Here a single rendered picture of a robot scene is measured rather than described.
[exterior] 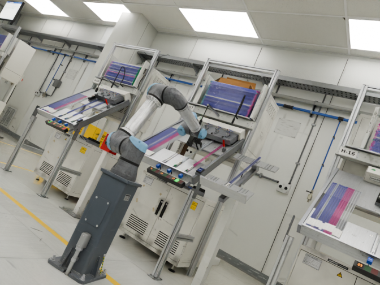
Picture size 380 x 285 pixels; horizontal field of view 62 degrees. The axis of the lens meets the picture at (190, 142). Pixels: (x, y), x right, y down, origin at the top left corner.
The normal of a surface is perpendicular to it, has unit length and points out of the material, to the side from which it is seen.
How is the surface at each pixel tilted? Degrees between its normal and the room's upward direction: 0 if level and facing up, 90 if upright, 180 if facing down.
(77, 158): 90
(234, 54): 90
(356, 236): 44
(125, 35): 90
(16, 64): 90
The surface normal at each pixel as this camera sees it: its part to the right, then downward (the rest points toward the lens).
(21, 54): 0.78, 0.29
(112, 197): -0.26, -0.25
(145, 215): -0.46, -0.33
